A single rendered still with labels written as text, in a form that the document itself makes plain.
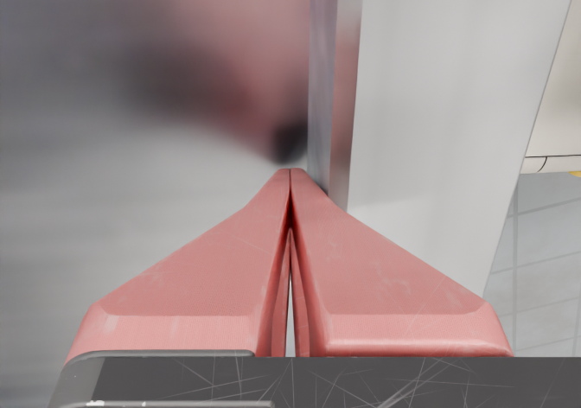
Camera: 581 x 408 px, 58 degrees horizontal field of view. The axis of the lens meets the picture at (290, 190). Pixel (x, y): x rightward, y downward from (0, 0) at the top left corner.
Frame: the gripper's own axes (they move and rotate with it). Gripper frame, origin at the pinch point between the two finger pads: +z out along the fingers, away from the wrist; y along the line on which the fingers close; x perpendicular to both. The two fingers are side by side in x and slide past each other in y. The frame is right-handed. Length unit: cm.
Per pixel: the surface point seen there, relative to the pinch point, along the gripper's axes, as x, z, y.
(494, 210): 2.1, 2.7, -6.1
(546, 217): 78, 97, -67
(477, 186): 1.1, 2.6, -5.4
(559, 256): 93, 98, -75
